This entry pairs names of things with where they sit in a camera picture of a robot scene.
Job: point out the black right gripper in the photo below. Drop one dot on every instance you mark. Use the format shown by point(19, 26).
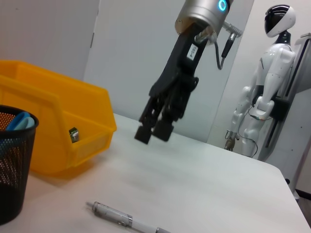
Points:
point(179, 80)

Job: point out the green plastic wrapper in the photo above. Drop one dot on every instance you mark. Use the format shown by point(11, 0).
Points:
point(74, 134)

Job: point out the grey white ballpoint pen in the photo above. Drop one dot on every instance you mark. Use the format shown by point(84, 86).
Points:
point(109, 213)

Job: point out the blue teal scissors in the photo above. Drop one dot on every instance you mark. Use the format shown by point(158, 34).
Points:
point(19, 121)

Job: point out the black mesh pen holder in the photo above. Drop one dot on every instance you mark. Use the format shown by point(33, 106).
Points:
point(14, 170)

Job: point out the yellow plastic bin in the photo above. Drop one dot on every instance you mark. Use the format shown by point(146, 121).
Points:
point(48, 97)

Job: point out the white black humanoid robot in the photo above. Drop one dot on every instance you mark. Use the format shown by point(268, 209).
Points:
point(272, 72)

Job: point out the grey humanoid robot stand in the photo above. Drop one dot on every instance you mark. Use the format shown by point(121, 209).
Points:
point(302, 68)

